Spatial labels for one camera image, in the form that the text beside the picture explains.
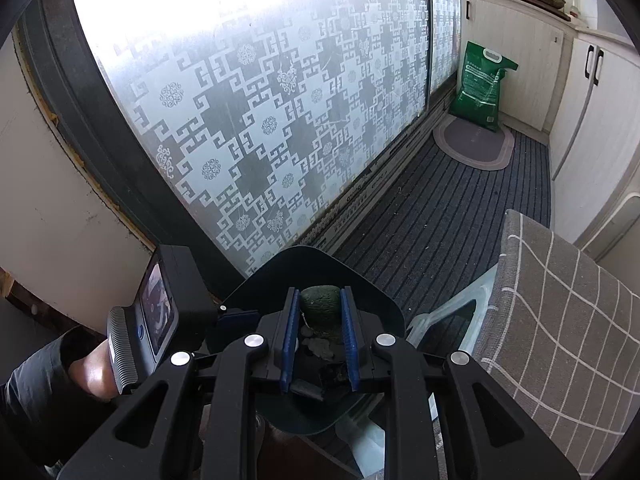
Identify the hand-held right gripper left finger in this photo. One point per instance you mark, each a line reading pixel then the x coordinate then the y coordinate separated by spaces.
pixel 290 340

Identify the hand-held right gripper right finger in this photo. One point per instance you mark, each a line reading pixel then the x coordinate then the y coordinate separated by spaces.
pixel 351 340

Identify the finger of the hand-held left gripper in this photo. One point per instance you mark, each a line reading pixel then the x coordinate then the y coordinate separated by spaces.
pixel 239 317

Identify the dark green round object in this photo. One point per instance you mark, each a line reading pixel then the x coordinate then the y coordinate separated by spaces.
pixel 321 302

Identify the dark trash bin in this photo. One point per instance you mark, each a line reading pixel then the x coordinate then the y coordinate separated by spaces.
pixel 310 270

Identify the person's left forearm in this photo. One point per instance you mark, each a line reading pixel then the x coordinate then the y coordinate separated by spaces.
pixel 90 371

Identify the pale plastic stool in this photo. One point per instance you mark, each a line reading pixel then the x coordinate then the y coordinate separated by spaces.
pixel 450 316

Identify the dark striped floor carpet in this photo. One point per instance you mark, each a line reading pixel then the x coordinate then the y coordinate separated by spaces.
pixel 450 200

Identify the frosted patterned sliding door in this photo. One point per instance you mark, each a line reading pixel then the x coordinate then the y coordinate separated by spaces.
pixel 240 110
pixel 444 30

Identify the grey checked tablecloth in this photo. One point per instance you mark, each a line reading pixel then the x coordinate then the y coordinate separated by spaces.
pixel 550 310

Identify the grey oval floor mat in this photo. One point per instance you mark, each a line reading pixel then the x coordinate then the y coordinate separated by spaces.
pixel 475 142

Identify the green rice bag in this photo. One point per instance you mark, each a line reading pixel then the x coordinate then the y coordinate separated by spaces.
pixel 480 90

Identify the white tall cabinet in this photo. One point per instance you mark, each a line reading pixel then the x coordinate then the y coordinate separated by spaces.
pixel 595 125

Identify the white low cabinet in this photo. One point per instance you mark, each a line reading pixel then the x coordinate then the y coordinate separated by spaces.
pixel 520 50

